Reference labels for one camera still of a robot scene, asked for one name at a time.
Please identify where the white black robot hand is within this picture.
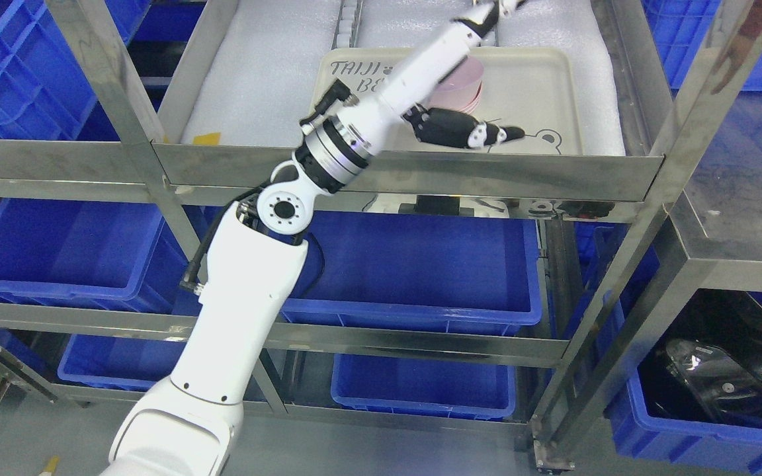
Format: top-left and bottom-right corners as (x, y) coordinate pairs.
(328, 0), (527, 166)

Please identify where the pink bowl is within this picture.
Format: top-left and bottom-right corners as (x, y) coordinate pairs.
(427, 56), (484, 112)

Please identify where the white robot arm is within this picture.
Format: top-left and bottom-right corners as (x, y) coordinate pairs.
(104, 100), (400, 475)

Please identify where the blue bin middle shelf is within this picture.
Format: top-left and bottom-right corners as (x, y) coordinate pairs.
(281, 212), (542, 337)

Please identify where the blue bin shelf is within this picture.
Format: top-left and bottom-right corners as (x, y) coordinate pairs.
(281, 212), (542, 337)
(0, 198), (188, 313)

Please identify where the blue bin bottom middle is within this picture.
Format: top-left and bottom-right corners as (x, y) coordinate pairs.
(330, 354), (517, 421)

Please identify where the blue bin left shelf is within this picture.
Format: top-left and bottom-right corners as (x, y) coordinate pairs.
(0, 198), (188, 313)

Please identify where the beige tray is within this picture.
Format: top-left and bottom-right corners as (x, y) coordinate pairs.
(311, 46), (584, 155)

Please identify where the steel rack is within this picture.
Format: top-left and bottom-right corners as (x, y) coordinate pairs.
(0, 1), (762, 474)

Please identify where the blue bin right with helmet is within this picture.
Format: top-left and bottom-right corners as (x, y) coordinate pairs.
(606, 289), (762, 475)

